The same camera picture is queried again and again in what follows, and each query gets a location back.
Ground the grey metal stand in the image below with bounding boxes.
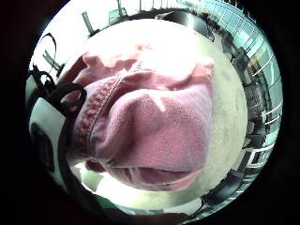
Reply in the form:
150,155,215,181
41,49,66,74
80,10,100,37

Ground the pink fleece cloth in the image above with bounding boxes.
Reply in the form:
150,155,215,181
57,43,216,192

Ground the white marker cube left glove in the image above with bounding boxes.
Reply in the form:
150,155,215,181
28,97,69,188

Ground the thin black cable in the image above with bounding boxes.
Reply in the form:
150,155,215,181
38,32,58,65

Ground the black office chair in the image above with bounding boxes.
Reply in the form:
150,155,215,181
243,82,267,121
202,168,248,208

